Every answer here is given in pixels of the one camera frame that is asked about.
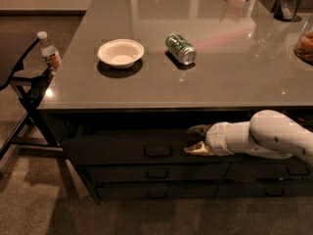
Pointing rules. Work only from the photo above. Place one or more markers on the dark drawer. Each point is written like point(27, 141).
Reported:
point(252, 168)
point(302, 117)
point(136, 147)
point(157, 191)
point(156, 172)
point(265, 189)

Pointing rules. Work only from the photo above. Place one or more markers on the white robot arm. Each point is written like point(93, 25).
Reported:
point(268, 134)

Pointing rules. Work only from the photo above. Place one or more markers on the green soda can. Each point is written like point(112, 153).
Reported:
point(180, 49)

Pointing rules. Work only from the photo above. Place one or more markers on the black folding chair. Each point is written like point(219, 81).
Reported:
point(31, 130)

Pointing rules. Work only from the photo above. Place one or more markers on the white paper bowl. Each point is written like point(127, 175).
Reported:
point(121, 53)

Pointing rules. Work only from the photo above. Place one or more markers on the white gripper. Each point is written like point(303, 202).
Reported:
point(216, 139)

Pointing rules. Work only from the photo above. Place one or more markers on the clear plastic water bottle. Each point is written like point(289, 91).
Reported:
point(49, 52)

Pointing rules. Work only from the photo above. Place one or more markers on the dark counter cabinet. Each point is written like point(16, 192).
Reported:
point(244, 64)

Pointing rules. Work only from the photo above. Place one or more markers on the glass jar with snacks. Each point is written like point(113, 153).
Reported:
point(303, 47)

